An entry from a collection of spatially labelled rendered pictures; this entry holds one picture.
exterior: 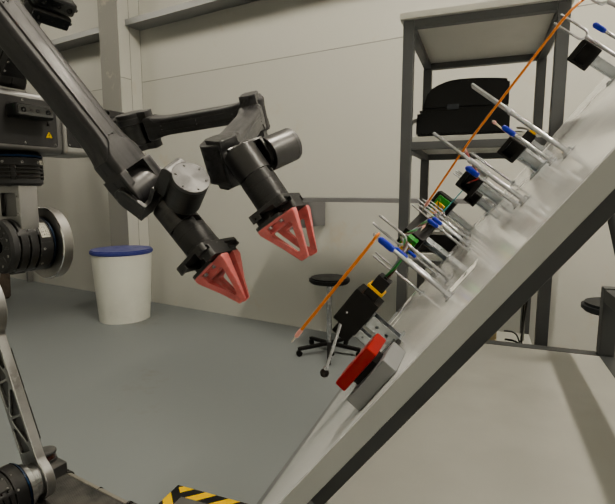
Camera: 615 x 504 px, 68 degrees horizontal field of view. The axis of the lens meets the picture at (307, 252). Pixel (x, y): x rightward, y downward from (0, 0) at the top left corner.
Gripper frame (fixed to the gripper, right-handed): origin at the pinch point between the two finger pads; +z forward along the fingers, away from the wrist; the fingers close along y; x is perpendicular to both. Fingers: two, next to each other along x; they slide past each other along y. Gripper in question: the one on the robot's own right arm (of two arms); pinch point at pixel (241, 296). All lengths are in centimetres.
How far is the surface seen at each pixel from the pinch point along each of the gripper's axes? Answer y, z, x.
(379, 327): -0.6, 17.0, -14.5
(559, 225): -25.5, 17.4, -38.8
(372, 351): -21.9, 16.7, -20.3
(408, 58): 97, -38, -47
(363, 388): -22.4, 18.8, -17.4
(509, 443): 28, 51, -9
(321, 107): 323, -136, 14
